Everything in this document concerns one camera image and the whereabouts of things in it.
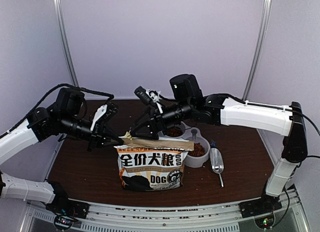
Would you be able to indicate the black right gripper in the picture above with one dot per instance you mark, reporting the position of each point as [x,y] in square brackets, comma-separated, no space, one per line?
[156,124]

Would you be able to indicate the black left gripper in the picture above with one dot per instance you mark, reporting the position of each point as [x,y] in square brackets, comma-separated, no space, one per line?
[98,137]

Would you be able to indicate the gold binder clip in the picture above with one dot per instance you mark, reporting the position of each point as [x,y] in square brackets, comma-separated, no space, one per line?
[128,135]

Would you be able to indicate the dog food bag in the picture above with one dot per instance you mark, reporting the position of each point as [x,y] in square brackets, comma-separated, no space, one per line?
[152,165]

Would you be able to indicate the metal scoop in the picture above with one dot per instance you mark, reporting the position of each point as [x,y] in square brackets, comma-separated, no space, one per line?
[217,164]

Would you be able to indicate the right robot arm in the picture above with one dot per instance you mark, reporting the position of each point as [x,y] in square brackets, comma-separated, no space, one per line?
[226,109]

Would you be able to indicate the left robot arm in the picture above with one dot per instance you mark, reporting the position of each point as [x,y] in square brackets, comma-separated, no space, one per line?
[56,113]

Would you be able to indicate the grey double pet bowl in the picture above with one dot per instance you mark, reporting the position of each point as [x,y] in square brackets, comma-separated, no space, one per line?
[190,133]

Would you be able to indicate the brown dog kibble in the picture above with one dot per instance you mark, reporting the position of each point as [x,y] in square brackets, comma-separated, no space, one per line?
[198,148]

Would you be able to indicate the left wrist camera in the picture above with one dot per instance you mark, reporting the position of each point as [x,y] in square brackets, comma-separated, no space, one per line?
[104,112]

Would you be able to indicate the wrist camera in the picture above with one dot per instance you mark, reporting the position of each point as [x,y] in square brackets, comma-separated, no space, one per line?
[149,97]
[104,112]

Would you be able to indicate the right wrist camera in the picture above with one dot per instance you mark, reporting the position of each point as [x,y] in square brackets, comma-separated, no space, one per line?
[149,97]

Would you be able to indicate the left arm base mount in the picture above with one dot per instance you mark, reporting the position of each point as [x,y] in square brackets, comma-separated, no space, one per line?
[68,214]

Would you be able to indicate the front aluminium rail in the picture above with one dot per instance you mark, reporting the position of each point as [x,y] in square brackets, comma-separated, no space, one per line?
[215,217]

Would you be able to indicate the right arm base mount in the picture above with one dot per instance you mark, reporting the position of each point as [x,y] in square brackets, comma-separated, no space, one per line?
[262,211]

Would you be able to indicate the left aluminium frame post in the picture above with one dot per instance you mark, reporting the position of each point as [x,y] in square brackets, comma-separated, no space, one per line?
[64,39]

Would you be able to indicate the aluminium frame post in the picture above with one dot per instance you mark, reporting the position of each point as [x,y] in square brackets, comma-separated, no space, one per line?
[263,27]
[64,39]

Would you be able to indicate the right aluminium frame post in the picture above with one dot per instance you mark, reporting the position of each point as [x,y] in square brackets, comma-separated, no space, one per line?
[263,27]

